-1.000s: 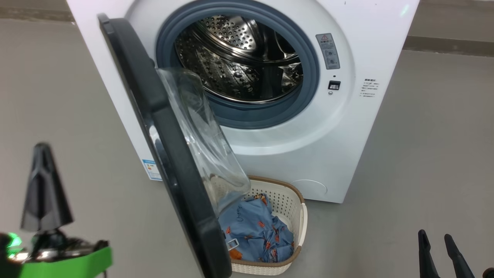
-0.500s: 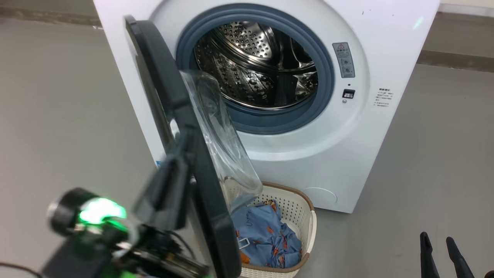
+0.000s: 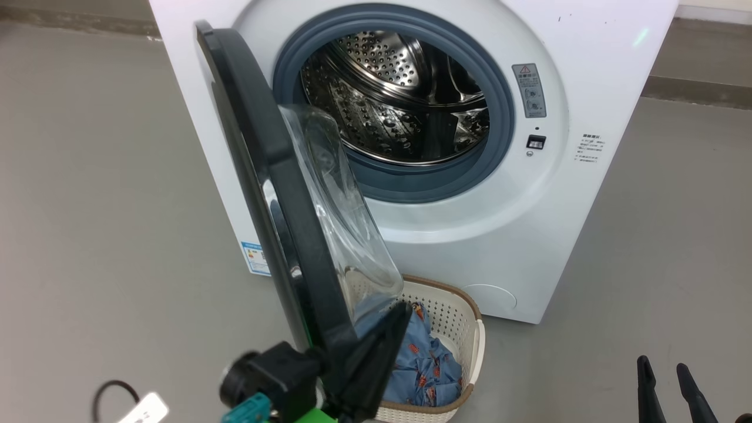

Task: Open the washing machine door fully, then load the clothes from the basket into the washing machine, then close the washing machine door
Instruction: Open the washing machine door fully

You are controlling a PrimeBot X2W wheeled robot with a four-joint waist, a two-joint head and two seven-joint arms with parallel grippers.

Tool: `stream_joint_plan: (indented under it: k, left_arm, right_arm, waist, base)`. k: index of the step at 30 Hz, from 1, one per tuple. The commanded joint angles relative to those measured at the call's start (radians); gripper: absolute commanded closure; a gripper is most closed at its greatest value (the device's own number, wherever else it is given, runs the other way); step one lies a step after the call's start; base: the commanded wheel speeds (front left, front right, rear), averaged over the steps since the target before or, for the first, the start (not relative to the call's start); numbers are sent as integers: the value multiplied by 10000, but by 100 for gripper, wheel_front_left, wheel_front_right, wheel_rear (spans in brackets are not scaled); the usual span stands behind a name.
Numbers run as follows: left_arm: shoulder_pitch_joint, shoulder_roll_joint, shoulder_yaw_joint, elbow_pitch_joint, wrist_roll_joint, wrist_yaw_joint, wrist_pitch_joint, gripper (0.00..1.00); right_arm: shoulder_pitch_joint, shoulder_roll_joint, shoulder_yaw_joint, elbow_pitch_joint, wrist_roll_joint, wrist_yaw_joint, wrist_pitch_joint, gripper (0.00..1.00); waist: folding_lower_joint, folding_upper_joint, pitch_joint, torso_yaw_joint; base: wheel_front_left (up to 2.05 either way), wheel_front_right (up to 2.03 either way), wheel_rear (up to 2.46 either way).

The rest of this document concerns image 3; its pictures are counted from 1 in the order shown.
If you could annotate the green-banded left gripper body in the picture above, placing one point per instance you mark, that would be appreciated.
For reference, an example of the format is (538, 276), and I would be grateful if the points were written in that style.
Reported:
(314, 417)

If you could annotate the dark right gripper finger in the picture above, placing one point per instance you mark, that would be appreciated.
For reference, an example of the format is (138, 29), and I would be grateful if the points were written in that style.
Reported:
(696, 399)
(649, 393)

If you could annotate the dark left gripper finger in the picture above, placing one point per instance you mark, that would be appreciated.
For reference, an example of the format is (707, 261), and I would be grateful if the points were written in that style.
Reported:
(379, 364)

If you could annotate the blue cartoon print garment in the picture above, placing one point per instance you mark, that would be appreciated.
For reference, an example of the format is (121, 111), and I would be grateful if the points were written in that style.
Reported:
(423, 364)

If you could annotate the black round glass washer door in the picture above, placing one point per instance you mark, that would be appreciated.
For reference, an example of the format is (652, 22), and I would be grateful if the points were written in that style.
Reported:
(276, 194)

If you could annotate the white front-load washing machine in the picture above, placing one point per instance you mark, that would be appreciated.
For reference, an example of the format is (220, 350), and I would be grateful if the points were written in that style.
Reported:
(470, 235)

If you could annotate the black door latch socket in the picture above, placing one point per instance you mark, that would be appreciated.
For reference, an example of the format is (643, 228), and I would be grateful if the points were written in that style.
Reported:
(536, 141)

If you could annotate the washing machine drum opening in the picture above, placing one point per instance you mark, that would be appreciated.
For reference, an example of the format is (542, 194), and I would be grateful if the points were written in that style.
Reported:
(388, 76)

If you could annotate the black round wrist connector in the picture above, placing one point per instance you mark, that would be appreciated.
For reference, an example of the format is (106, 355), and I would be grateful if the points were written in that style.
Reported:
(238, 379)

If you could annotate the cream perforated laundry basket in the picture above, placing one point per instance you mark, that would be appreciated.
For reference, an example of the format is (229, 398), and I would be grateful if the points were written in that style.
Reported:
(455, 317)

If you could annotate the round white filter cover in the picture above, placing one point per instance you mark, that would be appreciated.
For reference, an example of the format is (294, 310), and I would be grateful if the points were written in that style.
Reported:
(490, 298)

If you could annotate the blue energy label sticker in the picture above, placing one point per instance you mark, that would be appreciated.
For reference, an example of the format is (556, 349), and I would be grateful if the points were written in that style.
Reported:
(255, 258)

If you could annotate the grey warning label sticker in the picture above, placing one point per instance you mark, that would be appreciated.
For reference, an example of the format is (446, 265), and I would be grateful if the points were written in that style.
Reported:
(529, 91)

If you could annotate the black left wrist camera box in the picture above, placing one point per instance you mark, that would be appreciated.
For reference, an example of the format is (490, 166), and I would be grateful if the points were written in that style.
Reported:
(288, 376)

